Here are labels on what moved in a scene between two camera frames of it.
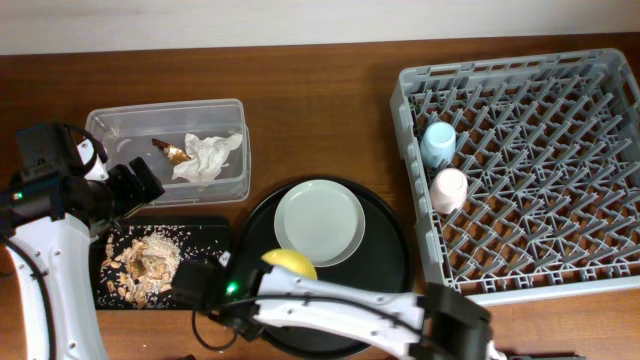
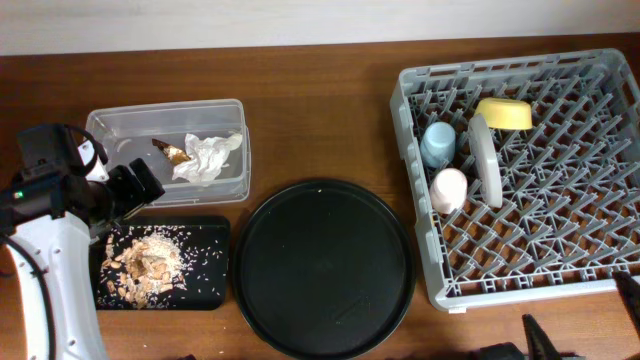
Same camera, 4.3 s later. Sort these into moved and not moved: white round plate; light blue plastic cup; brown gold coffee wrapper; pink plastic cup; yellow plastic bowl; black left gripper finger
Moved: yellow plastic bowl; white round plate
Not moved: brown gold coffee wrapper; light blue plastic cup; black left gripper finger; pink plastic cup
